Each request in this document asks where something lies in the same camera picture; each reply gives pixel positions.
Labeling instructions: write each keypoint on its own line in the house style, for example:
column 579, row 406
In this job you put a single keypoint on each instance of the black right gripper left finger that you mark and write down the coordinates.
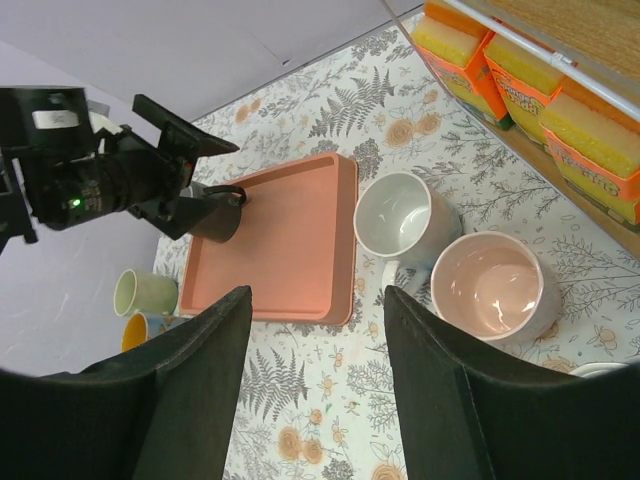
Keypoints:
column 162, row 410

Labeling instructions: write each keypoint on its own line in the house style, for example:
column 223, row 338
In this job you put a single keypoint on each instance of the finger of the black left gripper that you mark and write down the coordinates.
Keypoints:
column 184, row 215
column 175, row 128

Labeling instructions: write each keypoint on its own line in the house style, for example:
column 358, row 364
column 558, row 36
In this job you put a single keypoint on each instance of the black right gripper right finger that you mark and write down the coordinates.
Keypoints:
column 470, row 411

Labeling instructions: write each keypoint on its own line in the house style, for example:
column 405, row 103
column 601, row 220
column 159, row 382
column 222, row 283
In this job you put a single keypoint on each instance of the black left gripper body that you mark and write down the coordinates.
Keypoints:
column 128, row 172

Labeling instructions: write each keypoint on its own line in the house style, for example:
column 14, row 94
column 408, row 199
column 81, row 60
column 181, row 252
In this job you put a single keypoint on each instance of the dark green mug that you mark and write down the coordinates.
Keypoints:
column 227, row 217

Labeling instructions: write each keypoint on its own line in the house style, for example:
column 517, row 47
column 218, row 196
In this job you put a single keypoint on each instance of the green ceramic mug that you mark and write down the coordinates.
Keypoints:
column 144, row 291

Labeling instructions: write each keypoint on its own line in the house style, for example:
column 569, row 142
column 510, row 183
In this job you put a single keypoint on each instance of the blue butterfly mug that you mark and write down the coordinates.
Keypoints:
column 142, row 327

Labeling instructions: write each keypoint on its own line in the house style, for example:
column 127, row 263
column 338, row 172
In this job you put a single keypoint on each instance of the dark grey mug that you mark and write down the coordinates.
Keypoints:
column 594, row 369

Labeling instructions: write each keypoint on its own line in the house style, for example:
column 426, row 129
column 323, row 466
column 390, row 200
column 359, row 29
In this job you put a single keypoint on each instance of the pink mug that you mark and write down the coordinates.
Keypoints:
column 493, row 287

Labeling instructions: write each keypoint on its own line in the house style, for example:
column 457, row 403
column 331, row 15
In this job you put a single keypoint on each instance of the blue white gradient mug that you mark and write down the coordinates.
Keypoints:
column 402, row 220

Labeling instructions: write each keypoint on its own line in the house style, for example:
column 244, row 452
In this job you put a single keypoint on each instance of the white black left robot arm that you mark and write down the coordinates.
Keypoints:
column 40, row 127

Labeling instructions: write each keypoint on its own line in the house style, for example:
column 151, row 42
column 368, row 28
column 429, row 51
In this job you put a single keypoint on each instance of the terracotta pink tray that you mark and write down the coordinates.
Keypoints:
column 295, row 246

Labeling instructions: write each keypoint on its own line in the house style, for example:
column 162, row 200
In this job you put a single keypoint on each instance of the orange sponge pack left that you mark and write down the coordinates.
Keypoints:
column 452, row 45

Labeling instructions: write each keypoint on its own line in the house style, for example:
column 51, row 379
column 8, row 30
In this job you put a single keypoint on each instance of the orange sponge pack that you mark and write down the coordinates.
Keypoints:
column 526, row 84
column 596, row 149
column 452, row 45

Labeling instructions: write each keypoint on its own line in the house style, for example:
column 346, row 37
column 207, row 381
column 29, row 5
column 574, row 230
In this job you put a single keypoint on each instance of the orange sponge pack right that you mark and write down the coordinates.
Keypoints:
column 596, row 149

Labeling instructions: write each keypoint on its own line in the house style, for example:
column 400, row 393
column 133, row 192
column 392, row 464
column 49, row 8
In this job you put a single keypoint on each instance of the orange sponge pack middle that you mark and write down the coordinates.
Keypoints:
column 526, row 84

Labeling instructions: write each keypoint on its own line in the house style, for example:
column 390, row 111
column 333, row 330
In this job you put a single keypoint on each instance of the white wire shelf rack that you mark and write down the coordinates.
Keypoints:
column 539, row 156

